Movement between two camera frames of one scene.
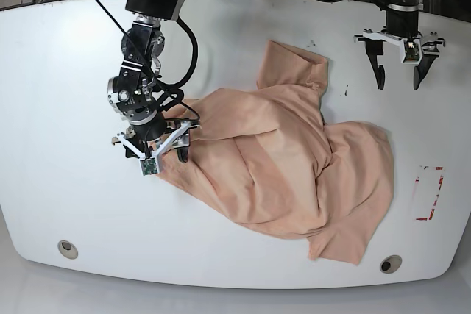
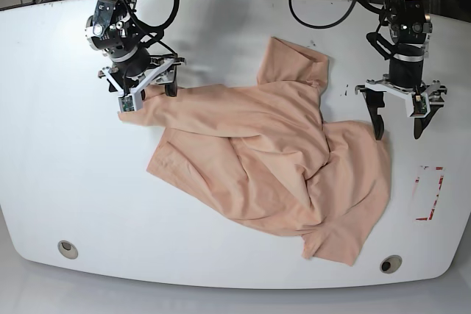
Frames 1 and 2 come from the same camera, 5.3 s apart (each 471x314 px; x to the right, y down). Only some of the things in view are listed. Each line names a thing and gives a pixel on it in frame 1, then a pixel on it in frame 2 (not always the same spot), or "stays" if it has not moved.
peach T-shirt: (263, 153) stays
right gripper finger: (374, 48) -> (375, 100)
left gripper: (178, 137) -> (131, 74)
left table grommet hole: (68, 250) stays
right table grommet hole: (390, 264) stays
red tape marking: (436, 199) stays
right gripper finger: (419, 70) -> (420, 123)
